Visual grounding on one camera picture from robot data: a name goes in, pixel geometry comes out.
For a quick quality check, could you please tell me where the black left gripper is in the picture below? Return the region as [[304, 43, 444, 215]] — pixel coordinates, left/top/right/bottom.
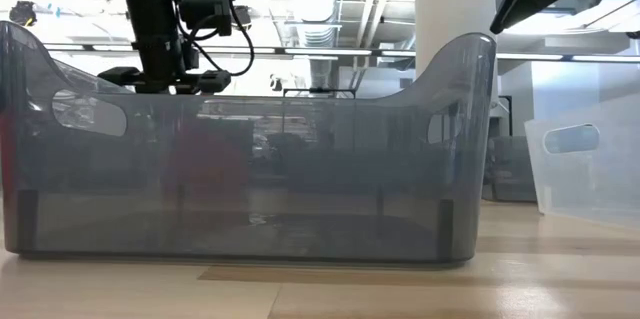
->
[[96, 0, 233, 95]]

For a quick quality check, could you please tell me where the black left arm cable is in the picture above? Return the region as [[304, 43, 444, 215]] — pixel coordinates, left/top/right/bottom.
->
[[172, 0, 256, 78]]

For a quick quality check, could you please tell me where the long ceiling light strip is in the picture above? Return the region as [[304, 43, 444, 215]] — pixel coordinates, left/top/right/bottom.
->
[[42, 42, 640, 64]]

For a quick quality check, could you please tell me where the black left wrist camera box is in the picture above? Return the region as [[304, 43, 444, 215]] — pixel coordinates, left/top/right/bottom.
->
[[178, 0, 237, 38]]

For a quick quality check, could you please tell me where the white cylindrical lamp shade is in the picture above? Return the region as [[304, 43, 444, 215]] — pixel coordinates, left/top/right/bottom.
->
[[414, 0, 499, 81]]

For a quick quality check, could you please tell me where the clear translucent basket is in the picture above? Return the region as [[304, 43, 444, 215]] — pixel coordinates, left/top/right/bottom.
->
[[523, 90, 640, 231]]

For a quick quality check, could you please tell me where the silver ceiling ventilation duct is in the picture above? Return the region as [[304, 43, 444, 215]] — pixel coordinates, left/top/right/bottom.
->
[[285, 0, 343, 91]]

